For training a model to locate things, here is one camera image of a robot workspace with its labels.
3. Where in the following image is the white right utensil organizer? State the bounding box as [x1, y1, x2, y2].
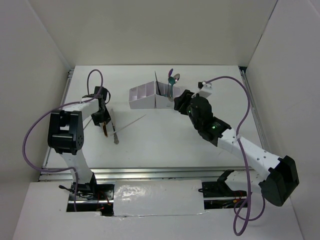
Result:
[155, 82, 174, 109]

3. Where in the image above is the black knife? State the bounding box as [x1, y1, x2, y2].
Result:
[154, 71, 162, 96]

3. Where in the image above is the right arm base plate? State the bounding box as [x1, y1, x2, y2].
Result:
[198, 169, 247, 198]

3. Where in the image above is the gold knife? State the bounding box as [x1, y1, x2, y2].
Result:
[102, 121, 108, 138]

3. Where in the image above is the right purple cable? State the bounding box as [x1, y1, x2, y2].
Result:
[201, 76, 266, 237]

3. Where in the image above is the white utensil organizer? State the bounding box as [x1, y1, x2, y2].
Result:
[155, 82, 174, 109]
[128, 81, 156, 110]

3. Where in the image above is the iridescent rainbow spoon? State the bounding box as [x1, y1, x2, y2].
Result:
[167, 68, 174, 78]

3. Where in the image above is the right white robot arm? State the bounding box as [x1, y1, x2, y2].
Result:
[174, 90, 299, 207]

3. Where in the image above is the silver ornate spoon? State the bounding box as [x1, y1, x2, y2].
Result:
[172, 73, 181, 85]

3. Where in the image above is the white cover plate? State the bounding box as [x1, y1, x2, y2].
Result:
[113, 179, 206, 217]

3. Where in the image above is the white left utensil organizer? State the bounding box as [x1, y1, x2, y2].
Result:
[128, 81, 156, 110]

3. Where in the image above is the teal spoon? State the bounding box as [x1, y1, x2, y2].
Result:
[168, 76, 175, 98]

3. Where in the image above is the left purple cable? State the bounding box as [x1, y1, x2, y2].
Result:
[22, 69, 105, 213]

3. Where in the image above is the aluminium right rail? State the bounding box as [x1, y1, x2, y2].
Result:
[238, 66, 272, 153]

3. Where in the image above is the silver ornate knife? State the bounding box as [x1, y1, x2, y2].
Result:
[109, 108, 119, 145]

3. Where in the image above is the aluminium rail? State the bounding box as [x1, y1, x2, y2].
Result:
[39, 163, 256, 181]
[238, 66, 272, 153]

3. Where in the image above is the purple cable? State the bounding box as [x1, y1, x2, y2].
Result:
[22, 69, 105, 213]
[201, 76, 266, 237]

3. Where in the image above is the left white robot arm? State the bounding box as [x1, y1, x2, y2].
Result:
[47, 86, 111, 200]

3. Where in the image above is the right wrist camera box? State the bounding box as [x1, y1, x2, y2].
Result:
[197, 81, 213, 98]

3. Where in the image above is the aluminium front rail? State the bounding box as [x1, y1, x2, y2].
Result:
[39, 163, 256, 181]

